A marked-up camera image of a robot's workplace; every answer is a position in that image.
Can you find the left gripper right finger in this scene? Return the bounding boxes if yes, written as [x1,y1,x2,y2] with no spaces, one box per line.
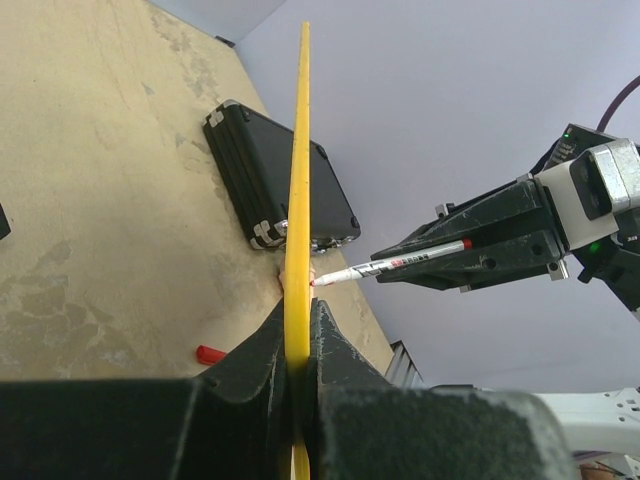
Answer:
[307,300,578,479]

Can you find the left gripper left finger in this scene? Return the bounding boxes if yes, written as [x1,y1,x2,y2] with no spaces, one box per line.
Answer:
[1,306,288,479]

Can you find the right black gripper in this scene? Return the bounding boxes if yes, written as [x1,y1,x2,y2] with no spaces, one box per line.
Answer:
[371,124,639,314]

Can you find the red whiteboard marker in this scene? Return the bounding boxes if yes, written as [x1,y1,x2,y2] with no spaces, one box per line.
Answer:
[310,239,472,287]

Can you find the red marker cap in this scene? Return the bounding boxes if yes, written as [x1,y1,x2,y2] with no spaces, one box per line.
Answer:
[195,345,226,366]

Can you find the yellow framed whiteboard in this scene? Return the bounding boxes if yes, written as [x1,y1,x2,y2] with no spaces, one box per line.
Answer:
[284,21,311,479]

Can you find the wire whiteboard stand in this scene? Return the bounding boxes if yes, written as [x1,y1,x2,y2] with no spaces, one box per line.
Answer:
[0,205,11,240]

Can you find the pink toy microphone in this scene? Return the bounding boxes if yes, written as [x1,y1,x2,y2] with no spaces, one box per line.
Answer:
[278,263,316,299]

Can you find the black hard case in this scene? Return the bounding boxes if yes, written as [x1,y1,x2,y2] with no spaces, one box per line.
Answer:
[202,99,361,254]

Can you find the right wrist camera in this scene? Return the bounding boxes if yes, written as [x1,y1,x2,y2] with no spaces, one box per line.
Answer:
[534,138,639,252]

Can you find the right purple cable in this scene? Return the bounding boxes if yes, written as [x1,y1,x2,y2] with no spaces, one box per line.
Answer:
[594,74,640,134]

